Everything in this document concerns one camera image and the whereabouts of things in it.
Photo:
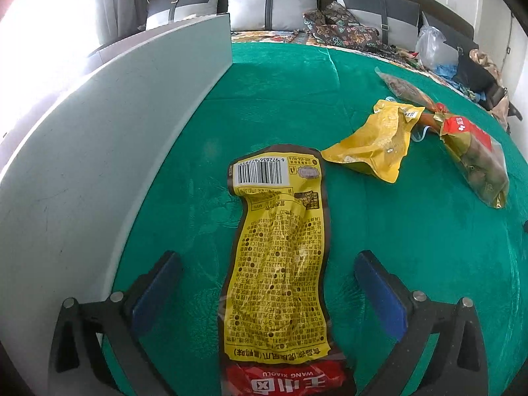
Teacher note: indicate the yellow snack packet red label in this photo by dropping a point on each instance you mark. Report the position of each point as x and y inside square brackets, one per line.
[276, 276]

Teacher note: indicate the window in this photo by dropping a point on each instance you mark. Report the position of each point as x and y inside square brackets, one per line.
[41, 8]

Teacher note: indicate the dark floral clothing pile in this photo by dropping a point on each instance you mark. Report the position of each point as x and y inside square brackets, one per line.
[338, 27]

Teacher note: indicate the blue plastic bag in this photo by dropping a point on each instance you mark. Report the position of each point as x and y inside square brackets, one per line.
[447, 72]

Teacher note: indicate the grey curtain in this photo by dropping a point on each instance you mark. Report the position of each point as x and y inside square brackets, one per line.
[123, 0]

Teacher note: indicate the black bag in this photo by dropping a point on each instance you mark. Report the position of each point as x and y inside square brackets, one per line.
[472, 72]

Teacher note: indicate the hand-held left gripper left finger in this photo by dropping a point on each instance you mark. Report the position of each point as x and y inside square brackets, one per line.
[154, 297]

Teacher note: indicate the meatball packet red label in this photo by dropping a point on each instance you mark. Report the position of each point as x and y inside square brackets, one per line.
[478, 161]

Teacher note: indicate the dark brown snack packet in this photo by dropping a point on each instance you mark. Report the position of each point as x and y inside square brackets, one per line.
[402, 88]

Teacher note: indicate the clear plastic bag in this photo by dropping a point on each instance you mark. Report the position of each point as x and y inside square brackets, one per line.
[433, 47]

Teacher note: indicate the beige patterned clothing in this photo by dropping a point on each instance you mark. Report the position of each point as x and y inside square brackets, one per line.
[489, 64]

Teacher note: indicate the white box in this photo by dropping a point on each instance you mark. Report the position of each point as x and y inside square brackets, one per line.
[103, 152]

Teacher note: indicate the green blanket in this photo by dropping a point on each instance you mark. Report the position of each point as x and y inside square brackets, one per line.
[412, 235]

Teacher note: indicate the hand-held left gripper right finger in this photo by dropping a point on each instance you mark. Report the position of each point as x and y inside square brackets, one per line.
[379, 297]

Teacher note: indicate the plain yellow snack packet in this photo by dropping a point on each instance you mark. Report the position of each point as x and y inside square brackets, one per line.
[379, 144]

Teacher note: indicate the grey two-tone pillow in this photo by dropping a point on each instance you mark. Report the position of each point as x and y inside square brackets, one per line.
[268, 8]
[185, 8]
[449, 29]
[371, 8]

